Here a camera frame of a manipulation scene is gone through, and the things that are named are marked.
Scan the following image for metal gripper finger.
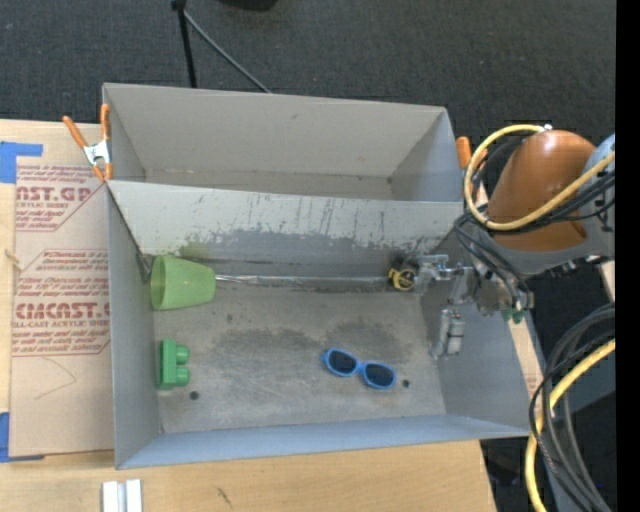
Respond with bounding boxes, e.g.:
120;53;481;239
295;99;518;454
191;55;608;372
429;308;467;362
416;253;459;297

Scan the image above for blue sunglasses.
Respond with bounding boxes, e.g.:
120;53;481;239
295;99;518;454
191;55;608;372
319;346;399;392

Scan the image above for grey metal bin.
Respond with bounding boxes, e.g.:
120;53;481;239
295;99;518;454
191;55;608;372
101;82;534;471

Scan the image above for green plastic cup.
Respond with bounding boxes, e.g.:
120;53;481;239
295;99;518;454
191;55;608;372
149;254;218;312

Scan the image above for green toy building block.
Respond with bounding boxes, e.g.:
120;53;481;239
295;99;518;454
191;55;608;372
156;338;192;392

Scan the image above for brown cardboard board, red print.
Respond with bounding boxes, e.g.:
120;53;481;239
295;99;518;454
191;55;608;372
0;118;117;464

